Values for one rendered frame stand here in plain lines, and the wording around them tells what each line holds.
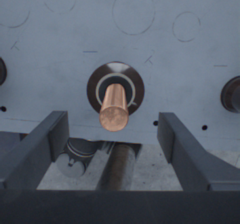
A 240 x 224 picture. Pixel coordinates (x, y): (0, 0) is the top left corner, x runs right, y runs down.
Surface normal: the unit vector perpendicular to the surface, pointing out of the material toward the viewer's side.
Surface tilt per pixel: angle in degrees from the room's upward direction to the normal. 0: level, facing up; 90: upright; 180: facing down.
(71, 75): 0
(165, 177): 0
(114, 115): 0
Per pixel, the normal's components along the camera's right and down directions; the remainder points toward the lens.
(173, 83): 0.00, 0.30
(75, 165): -0.24, 0.39
